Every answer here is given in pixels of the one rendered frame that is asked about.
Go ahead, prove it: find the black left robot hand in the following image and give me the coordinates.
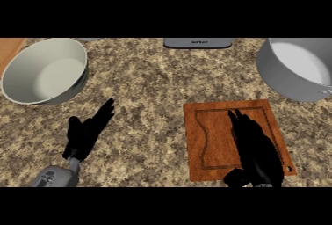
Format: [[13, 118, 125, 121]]
[[60, 98, 117, 162]]

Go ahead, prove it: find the grey metal pot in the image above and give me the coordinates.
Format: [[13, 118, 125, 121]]
[[255, 38, 332, 103]]

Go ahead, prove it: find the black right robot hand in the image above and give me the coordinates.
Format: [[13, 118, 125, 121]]
[[221, 108, 285, 188]]

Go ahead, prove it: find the brown wooden cutting board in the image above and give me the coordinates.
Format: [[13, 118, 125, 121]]
[[181, 98, 298, 183]]

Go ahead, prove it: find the pale wooden board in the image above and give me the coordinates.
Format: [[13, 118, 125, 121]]
[[0, 38, 28, 76]]

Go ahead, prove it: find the grey appliance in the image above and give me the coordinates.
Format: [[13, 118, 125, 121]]
[[162, 38, 235, 50]]

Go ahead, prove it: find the white bowl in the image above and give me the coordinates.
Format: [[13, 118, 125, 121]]
[[0, 38, 90, 106]]

